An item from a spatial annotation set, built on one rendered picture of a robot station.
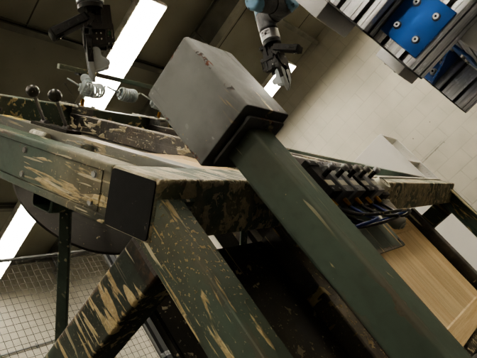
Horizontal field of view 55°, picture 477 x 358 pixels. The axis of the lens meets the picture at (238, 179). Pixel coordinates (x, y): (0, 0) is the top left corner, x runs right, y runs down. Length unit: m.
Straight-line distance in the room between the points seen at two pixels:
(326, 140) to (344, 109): 0.52
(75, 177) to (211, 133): 0.34
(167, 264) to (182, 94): 0.27
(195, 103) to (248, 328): 0.33
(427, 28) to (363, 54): 6.28
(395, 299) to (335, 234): 0.10
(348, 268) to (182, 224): 0.28
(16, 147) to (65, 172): 0.19
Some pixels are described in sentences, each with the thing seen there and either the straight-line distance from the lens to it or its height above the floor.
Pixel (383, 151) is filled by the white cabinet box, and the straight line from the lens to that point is 5.30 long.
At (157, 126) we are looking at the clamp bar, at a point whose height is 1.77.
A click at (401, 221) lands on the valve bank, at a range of 1.26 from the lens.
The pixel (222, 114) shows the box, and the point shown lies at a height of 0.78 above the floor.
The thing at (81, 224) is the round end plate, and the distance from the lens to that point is 2.38.
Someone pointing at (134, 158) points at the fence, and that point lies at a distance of 1.17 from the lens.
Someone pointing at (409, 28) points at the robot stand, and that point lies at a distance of 0.86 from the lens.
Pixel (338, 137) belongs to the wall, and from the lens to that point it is 7.04.
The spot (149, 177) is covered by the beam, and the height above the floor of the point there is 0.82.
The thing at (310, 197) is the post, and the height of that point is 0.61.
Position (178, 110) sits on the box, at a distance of 0.73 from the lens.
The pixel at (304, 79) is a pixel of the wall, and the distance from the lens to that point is 7.44.
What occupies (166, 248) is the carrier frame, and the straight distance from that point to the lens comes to 0.75.
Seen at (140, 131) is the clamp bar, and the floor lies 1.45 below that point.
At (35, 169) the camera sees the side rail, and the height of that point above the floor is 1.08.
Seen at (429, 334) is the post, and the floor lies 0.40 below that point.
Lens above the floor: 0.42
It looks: 25 degrees up
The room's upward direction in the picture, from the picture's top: 38 degrees counter-clockwise
